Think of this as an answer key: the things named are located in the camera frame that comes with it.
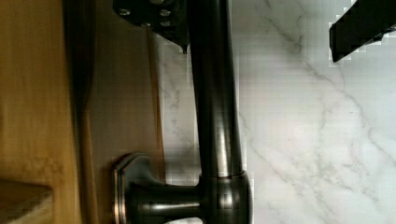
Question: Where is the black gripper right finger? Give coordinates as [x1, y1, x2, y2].
[329, 0, 396, 63]

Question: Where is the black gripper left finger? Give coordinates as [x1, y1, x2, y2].
[113, 0, 190, 53]

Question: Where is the wooden drawer front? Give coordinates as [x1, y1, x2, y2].
[1, 0, 163, 224]

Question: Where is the dark bronze drawer handle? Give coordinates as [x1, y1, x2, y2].
[112, 0, 252, 224]

